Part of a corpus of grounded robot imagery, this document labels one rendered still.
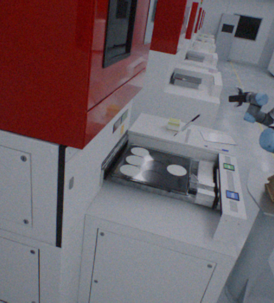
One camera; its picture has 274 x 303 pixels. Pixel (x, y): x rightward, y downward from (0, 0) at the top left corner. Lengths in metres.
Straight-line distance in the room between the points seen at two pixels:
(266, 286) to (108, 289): 1.14
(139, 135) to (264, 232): 0.91
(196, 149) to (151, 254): 0.67
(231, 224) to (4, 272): 0.92
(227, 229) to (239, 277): 0.89
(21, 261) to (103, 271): 0.38
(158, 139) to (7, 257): 0.95
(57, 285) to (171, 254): 0.46
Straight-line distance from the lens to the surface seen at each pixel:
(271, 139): 1.60
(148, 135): 1.62
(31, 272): 1.25
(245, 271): 2.02
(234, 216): 1.16
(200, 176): 1.50
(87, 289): 1.54
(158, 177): 1.36
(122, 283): 1.42
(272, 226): 1.78
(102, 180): 1.29
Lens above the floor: 1.61
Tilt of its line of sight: 27 degrees down
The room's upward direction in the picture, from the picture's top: 10 degrees clockwise
